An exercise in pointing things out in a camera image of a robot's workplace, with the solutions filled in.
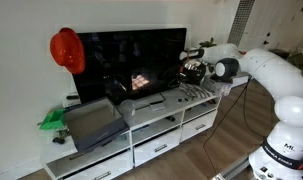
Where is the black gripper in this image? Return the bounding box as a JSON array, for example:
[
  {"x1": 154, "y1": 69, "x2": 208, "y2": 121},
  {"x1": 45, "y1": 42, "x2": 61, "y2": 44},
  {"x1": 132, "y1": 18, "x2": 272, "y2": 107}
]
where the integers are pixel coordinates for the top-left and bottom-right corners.
[{"x1": 181, "y1": 58, "x2": 208, "y2": 77}]

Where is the white purple cardboard box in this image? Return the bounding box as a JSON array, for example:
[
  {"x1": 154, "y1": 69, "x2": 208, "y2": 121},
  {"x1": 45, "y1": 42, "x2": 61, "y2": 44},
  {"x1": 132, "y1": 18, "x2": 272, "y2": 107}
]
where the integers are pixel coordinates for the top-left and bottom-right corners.
[{"x1": 203, "y1": 74, "x2": 234, "y2": 98}]

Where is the white TV stand cabinet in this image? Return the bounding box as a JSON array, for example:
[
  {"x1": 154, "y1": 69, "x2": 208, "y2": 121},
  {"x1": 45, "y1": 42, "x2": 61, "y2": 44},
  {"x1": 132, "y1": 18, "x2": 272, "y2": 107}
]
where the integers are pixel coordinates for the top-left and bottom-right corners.
[{"x1": 40, "y1": 74, "x2": 252, "y2": 180}]

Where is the small black toy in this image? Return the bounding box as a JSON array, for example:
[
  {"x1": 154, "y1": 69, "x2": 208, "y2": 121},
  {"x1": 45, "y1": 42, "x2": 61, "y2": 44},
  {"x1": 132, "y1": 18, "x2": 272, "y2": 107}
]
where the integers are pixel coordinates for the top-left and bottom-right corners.
[{"x1": 52, "y1": 136, "x2": 66, "y2": 145}]

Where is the black flat screen TV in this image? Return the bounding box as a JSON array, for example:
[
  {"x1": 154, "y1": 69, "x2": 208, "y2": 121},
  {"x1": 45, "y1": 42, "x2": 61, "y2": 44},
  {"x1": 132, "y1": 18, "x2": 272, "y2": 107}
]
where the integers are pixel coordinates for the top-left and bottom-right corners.
[{"x1": 70, "y1": 27, "x2": 188, "y2": 112}]

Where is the white wall vent grille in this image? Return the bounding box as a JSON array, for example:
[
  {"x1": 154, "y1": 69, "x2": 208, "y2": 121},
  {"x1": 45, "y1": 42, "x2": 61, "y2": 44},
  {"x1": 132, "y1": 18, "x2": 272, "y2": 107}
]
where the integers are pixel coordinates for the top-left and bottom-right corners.
[{"x1": 227, "y1": 0, "x2": 256, "y2": 47}]

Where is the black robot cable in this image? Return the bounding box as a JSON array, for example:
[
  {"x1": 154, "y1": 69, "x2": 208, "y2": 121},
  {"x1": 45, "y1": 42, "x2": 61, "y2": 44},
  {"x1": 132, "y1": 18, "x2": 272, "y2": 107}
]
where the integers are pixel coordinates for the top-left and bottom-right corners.
[{"x1": 202, "y1": 75, "x2": 256, "y2": 175}]

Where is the green plastic container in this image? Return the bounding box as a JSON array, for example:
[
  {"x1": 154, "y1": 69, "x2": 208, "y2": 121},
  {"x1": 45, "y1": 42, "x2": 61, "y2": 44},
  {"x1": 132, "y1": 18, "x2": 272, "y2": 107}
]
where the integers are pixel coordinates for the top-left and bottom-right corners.
[{"x1": 38, "y1": 107, "x2": 68, "y2": 131}]

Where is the grey box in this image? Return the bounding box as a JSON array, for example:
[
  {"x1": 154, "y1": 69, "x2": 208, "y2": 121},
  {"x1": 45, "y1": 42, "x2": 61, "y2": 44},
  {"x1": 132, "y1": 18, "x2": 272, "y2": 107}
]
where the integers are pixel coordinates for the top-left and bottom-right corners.
[{"x1": 62, "y1": 96, "x2": 131, "y2": 153}]

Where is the grey white striped cloth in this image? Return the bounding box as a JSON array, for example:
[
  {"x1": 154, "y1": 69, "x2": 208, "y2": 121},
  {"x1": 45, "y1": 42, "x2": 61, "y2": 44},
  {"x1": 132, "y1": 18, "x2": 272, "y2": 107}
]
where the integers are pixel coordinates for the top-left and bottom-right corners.
[{"x1": 178, "y1": 82, "x2": 211, "y2": 100}]

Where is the translucent plastic cup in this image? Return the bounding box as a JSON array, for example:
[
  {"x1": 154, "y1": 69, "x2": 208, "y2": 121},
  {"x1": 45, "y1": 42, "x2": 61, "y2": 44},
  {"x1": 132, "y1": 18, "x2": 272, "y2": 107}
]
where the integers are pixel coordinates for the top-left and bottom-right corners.
[{"x1": 119, "y1": 98, "x2": 137, "y2": 122}]

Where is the white drawer with handle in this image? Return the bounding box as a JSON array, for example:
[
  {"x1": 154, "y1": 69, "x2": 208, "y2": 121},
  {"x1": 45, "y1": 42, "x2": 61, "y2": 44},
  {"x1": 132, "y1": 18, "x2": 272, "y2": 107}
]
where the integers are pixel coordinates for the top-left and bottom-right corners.
[
  {"x1": 180, "y1": 109, "x2": 219, "y2": 143},
  {"x1": 133, "y1": 127, "x2": 183, "y2": 168},
  {"x1": 61, "y1": 151, "x2": 134, "y2": 180}
]

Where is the black pouch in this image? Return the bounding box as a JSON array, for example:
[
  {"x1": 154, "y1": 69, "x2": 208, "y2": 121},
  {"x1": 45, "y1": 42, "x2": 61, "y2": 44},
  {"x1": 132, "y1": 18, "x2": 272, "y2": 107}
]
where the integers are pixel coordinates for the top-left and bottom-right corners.
[{"x1": 179, "y1": 72, "x2": 205, "y2": 87}]

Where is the red hat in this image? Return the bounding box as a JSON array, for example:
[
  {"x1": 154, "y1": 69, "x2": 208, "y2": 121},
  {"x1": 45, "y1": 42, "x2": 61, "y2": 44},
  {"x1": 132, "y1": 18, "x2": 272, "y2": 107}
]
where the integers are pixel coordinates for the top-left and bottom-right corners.
[{"x1": 49, "y1": 27, "x2": 87, "y2": 75}]

